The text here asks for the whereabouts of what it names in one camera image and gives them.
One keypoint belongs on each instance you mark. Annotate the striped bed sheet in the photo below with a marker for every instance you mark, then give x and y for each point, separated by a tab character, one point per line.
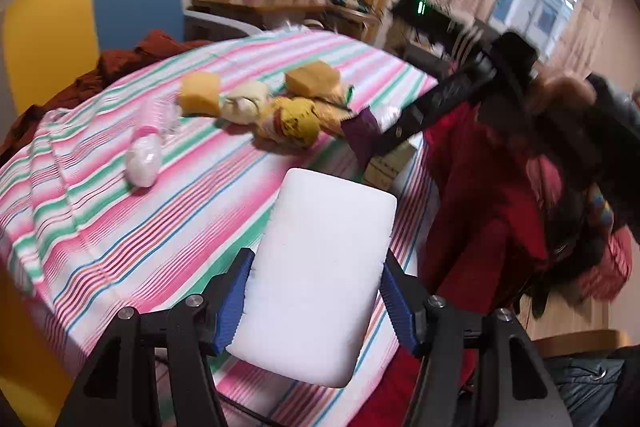
150	217

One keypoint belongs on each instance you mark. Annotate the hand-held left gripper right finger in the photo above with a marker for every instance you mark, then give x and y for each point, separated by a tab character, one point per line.
400	307

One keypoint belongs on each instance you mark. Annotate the cardboard box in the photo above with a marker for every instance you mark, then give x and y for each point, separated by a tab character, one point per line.
387	167

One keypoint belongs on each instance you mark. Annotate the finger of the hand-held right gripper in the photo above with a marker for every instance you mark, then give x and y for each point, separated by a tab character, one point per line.
440	99

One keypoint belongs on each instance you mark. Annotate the pink white plastic bottle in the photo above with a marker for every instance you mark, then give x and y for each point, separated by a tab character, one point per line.
144	159

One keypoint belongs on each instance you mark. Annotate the pink patterned cloth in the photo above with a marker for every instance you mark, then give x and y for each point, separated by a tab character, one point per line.
612	264

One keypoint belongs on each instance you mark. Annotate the pale curtain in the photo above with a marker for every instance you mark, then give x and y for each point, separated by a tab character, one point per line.
585	17

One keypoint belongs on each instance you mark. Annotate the green wrapped snack bar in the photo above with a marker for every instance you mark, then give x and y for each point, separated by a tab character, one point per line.
330	117
340	94

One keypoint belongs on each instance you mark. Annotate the white foam block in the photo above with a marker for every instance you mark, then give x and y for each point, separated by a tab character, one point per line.
315	277

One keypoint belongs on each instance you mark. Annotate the wooden desk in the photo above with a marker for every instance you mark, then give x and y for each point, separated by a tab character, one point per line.
260	9

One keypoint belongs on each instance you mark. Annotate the purple packet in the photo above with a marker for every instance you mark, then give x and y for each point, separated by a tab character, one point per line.
361	137

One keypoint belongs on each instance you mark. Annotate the person's right hand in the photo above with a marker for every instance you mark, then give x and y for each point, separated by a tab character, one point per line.
565	94

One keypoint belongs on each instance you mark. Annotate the yellow sock ball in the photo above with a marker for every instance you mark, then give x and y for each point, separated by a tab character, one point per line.
290	122

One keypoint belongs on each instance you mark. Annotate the red jacket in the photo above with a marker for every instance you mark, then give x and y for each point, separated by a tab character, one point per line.
480	217

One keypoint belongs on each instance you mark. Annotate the yellow sponge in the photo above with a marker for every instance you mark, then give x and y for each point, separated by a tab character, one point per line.
312	78
200	94

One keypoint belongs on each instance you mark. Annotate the black jacket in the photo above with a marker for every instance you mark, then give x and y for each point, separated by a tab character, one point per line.
590	187

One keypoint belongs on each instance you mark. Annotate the white packet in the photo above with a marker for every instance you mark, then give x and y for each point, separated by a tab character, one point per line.
387	117

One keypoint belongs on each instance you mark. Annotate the beige sock ball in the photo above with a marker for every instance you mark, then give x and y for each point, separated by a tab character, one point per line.
245	103

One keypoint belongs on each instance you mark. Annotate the rust brown blanket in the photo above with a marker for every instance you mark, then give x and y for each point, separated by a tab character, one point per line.
125	59

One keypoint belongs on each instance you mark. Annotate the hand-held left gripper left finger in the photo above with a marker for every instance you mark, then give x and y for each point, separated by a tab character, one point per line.
232	307

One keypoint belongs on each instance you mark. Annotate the white bed rail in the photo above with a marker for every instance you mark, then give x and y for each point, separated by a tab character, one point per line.
215	21

